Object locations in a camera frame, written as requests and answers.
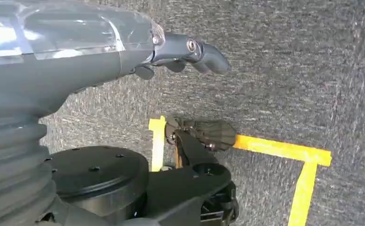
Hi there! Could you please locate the black round robot joint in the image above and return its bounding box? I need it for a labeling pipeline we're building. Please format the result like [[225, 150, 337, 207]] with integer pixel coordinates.
[[45, 145, 150, 220]]

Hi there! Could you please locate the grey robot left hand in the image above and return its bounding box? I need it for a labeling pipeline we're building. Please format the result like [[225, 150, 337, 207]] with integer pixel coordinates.
[[0, 0, 232, 121]]

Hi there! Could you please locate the yellow U-shaped floor tape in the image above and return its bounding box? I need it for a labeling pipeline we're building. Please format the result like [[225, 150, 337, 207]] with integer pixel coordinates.
[[148, 115, 333, 226]]

